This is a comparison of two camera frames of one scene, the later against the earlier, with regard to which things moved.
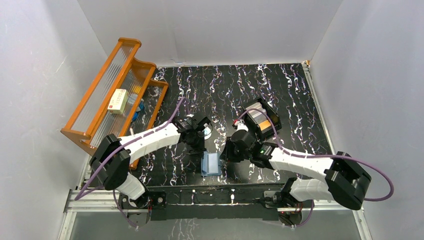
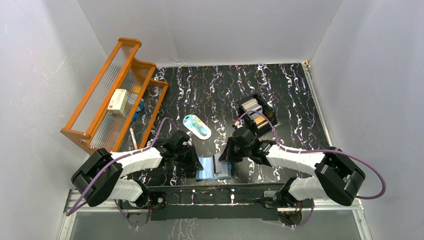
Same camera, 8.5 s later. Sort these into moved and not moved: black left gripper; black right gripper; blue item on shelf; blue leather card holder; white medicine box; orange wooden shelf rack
Moved: blue leather card holder; black left gripper
Not moved: black right gripper; white medicine box; blue item on shelf; orange wooden shelf rack
